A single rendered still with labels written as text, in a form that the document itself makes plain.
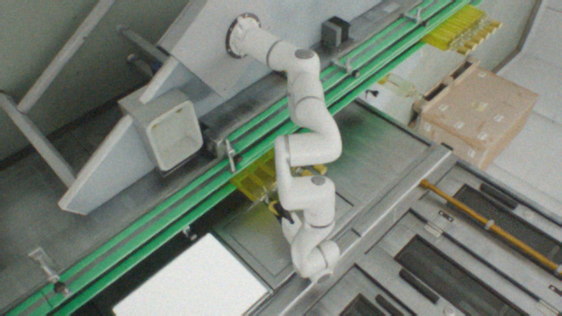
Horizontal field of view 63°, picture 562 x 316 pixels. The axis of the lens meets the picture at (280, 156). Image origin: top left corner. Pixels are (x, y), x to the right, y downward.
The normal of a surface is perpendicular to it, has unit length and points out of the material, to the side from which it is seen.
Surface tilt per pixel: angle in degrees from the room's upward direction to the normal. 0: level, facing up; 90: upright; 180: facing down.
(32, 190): 90
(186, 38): 2
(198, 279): 90
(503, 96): 81
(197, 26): 2
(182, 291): 90
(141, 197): 90
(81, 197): 0
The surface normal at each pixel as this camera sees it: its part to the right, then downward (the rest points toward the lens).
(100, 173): 0.69, 0.52
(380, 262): -0.05, -0.65
